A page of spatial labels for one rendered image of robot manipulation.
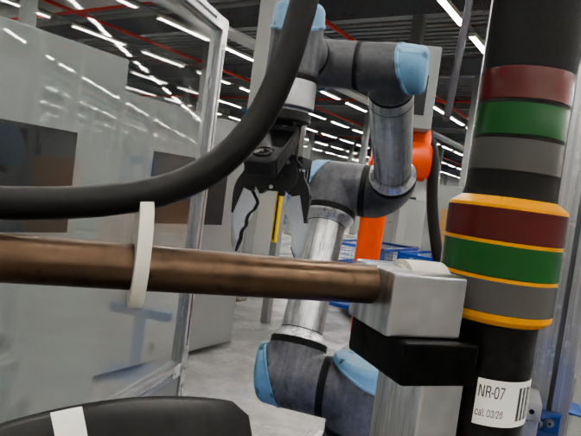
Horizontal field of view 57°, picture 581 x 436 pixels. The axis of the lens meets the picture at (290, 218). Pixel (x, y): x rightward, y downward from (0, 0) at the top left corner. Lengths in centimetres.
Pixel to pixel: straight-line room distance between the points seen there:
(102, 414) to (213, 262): 20
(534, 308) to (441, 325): 3
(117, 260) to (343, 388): 89
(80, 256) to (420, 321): 11
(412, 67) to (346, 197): 40
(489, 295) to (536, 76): 8
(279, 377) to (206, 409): 68
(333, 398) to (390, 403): 82
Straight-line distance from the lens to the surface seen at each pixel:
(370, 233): 434
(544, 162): 21
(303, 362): 105
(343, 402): 103
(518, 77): 21
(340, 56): 85
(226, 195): 484
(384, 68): 84
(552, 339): 116
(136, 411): 36
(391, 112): 90
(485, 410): 22
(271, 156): 68
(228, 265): 17
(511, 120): 21
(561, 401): 119
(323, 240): 112
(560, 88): 22
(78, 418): 35
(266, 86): 17
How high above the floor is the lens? 157
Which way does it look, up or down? 3 degrees down
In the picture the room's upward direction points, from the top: 8 degrees clockwise
